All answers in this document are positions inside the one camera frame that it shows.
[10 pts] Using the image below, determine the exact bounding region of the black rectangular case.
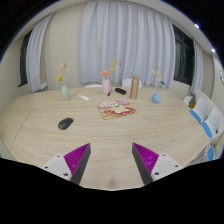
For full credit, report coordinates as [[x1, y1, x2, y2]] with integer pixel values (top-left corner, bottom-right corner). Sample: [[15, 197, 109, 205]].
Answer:
[[115, 88, 127, 95]]

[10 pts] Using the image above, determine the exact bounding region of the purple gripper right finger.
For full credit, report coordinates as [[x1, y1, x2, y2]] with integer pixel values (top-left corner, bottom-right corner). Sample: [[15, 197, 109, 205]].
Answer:
[[132, 143, 182, 185]]

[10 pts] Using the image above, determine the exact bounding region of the dark window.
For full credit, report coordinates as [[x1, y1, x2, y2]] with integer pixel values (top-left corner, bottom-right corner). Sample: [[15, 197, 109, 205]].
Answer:
[[173, 26, 194, 85], [18, 30, 33, 87]]

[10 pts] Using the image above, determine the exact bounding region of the white remote control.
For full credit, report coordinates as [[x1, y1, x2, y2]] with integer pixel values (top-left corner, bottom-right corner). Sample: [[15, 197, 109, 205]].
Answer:
[[78, 94, 90, 101]]

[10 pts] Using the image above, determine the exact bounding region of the white left curtain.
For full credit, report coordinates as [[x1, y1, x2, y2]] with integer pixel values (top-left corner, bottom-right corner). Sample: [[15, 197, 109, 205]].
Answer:
[[26, 14, 53, 92]]

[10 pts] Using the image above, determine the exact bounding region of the white right curtain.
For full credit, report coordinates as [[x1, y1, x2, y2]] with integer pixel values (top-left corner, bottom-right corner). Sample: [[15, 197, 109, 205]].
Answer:
[[190, 40, 203, 94]]

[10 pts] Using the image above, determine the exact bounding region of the large white centre curtain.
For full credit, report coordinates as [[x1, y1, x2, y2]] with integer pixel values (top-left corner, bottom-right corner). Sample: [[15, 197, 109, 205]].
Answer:
[[80, 1, 176, 86]]

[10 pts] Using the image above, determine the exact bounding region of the black computer mouse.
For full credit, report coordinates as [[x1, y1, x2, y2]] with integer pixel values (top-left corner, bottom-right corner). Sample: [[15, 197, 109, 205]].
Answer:
[[58, 118, 73, 130]]

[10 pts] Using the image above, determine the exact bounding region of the green vase with dried flowers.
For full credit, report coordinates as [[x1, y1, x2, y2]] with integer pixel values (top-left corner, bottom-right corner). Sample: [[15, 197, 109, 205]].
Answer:
[[55, 63, 70, 101]]

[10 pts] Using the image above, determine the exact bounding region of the low white chair back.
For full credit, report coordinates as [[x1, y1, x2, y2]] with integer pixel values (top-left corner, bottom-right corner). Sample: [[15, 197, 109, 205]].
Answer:
[[84, 84, 102, 88]]

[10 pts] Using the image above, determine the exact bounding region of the right dark window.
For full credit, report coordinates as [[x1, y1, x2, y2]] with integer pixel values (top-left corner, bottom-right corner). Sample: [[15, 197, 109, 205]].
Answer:
[[173, 26, 194, 85]]

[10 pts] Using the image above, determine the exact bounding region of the colourful printed mouse pad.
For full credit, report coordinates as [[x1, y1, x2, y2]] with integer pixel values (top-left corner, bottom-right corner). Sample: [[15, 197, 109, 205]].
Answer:
[[98, 99, 136, 120]]

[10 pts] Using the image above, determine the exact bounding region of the white chair blue seat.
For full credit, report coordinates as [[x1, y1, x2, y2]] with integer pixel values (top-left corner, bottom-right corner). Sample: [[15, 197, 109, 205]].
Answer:
[[201, 108, 221, 139], [190, 98, 208, 123]]

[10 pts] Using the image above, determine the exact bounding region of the tan cylindrical bottle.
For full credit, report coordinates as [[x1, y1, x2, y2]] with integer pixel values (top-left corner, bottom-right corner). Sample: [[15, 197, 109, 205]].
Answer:
[[130, 76, 140, 99]]

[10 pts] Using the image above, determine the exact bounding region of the white chair behind table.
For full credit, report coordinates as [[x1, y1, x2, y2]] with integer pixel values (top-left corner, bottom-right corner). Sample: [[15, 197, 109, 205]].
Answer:
[[122, 79, 142, 88]]

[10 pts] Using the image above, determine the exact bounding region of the left dark window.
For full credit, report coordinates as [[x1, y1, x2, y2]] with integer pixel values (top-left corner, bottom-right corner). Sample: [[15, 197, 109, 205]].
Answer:
[[18, 30, 33, 87]]

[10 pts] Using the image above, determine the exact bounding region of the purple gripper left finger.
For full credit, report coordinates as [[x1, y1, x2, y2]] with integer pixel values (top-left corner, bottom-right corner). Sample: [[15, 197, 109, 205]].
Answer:
[[42, 143, 91, 185]]

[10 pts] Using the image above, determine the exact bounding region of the pink vase with flowers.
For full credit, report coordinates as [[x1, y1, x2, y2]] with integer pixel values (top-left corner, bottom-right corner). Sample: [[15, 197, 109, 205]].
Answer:
[[100, 59, 120, 94]]

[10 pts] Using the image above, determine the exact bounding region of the blue vase with dried flowers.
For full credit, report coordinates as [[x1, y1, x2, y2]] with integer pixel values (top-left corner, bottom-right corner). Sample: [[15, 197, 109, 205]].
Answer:
[[152, 69, 165, 104]]

